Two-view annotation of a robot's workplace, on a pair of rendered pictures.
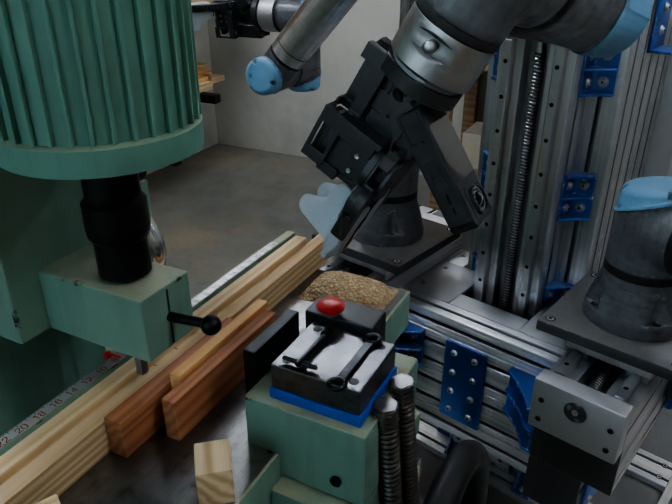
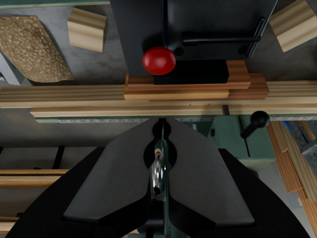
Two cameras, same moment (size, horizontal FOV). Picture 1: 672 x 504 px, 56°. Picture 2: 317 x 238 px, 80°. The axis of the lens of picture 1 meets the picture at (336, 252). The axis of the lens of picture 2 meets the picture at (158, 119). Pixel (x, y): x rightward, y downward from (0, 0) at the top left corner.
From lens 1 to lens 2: 57 cm
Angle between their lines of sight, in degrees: 52
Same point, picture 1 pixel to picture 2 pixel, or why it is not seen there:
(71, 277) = not seen: hidden behind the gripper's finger
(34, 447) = (295, 108)
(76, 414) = (267, 108)
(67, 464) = (288, 91)
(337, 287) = (45, 65)
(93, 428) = (270, 97)
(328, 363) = (241, 11)
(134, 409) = (255, 93)
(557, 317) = not seen: outside the picture
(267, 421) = not seen: hidden behind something
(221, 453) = (295, 31)
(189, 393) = (235, 80)
